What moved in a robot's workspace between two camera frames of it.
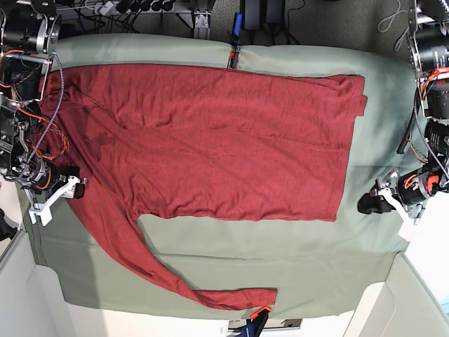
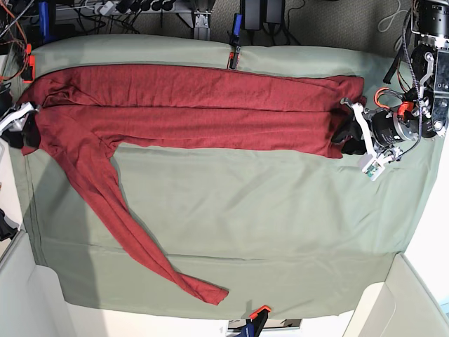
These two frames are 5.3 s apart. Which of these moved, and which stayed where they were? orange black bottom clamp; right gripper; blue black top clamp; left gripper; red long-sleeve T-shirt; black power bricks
Moved: right gripper; left gripper
Stayed: blue black top clamp; black power bricks; red long-sleeve T-shirt; orange black bottom clamp
